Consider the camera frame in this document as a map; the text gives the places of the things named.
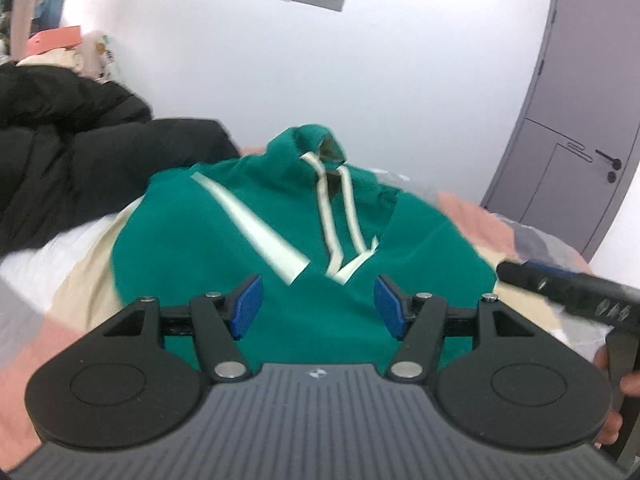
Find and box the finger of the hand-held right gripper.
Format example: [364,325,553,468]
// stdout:
[496,259,591,307]

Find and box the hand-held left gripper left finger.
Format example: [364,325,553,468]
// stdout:
[102,274,265,384]

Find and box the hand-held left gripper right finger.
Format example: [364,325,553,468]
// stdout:
[374,274,537,384]

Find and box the green hoodie with cream stripes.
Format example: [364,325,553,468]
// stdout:
[109,122,498,378]

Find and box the person's right hand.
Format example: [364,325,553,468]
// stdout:
[593,345,640,450]

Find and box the grey door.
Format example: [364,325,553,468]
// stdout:
[480,0,640,262]

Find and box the patchwork bed blanket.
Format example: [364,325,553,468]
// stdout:
[0,145,618,476]

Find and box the black puffer jacket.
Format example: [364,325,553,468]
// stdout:
[0,62,241,257]

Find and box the floral pillow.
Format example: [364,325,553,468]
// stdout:
[79,31,120,85]

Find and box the cream plush cloth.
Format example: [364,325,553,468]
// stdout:
[16,49,85,75]

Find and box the pink storage box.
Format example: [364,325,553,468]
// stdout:
[26,26,84,57]

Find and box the black door handle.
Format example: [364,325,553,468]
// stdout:
[595,149,624,171]

